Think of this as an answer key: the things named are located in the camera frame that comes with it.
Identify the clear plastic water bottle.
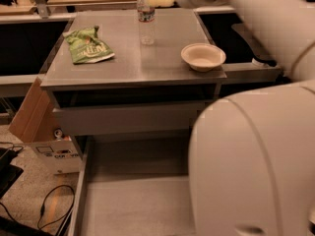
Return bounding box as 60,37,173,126
137,0,155,45

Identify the small can in box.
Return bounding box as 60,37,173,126
54,129,63,140

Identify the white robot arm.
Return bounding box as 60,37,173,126
176,0,315,236

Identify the grey open middle drawer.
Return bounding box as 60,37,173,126
68,135,196,236

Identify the white paper bowl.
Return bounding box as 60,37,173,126
181,43,226,72

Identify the black cable on floor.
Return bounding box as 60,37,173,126
0,184,77,236

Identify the black object at left edge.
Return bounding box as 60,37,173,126
0,147,24,198

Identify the grey drawer cabinet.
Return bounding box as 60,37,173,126
39,7,228,155

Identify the green chip bag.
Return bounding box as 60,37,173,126
63,26,115,65

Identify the cardboard box with white print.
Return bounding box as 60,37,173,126
9,78,82,174

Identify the grey top drawer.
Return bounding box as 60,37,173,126
53,100,207,136

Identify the black side table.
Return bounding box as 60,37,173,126
231,23,277,67

